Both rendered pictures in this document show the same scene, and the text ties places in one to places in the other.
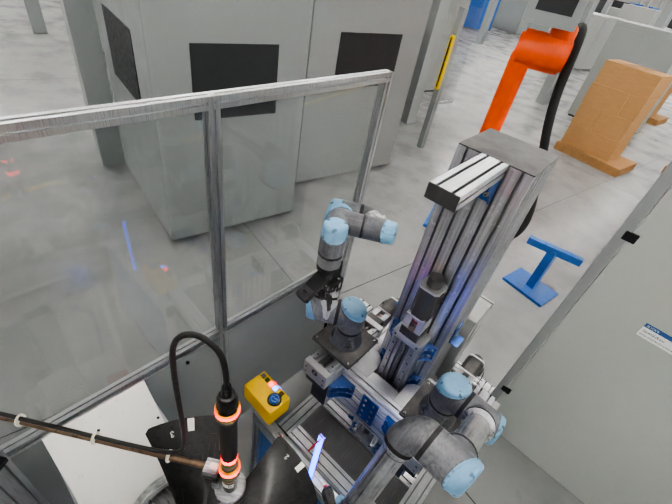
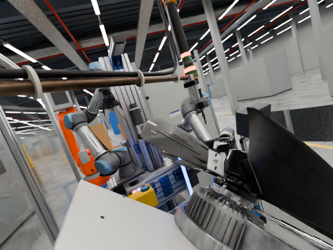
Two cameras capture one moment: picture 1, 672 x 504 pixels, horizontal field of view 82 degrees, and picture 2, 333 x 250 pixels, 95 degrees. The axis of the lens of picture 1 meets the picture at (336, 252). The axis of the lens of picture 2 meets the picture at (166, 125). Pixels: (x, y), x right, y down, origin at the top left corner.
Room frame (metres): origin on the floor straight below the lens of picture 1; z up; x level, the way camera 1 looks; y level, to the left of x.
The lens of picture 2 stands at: (0.15, 0.68, 1.48)
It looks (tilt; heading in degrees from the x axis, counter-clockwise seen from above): 8 degrees down; 302
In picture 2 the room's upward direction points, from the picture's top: 19 degrees counter-clockwise
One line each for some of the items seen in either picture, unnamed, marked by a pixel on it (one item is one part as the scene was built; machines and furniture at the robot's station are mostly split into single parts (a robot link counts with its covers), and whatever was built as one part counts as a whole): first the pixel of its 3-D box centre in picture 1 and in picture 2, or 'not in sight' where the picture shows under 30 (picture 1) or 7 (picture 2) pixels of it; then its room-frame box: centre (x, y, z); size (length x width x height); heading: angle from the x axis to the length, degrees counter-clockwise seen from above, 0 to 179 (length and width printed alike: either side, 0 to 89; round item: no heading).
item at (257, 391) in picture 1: (266, 398); (140, 201); (0.79, 0.15, 1.02); 0.16 x 0.10 x 0.11; 53
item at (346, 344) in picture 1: (347, 331); (126, 167); (1.15, -0.13, 1.09); 0.15 x 0.15 x 0.10
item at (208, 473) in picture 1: (225, 477); (194, 89); (0.32, 0.14, 1.50); 0.09 x 0.07 x 0.10; 88
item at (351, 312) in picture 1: (350, 314); (120, 155); (1.15, -0.12, 1.20); 0.13 x 0.12 x 0.14; 88
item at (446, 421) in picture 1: (440, 406); not in sight; (0.87, -0.54, 1.09); 0.15 x 0.15 x 0.10
